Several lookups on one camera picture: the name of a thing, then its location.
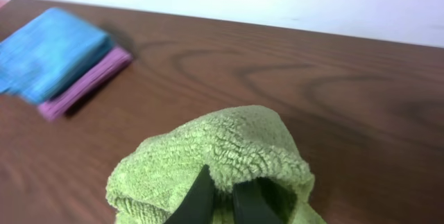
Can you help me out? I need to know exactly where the folded blue cloth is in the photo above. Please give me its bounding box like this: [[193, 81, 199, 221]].
[[1, 8, 114, 104]]

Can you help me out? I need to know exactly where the light green cloth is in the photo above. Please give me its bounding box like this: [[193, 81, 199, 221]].
[[106, 105, 322, 224]]

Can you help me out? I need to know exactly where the folded pink cloth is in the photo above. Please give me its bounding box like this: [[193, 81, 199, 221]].
[[37, 46, 133, 121]]

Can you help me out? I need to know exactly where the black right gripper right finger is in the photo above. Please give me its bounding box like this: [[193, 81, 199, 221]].
[[232, 180, 282, 224]]

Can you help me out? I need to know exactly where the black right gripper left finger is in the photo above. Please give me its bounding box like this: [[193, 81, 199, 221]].
[[165, 165, 215, 224]]

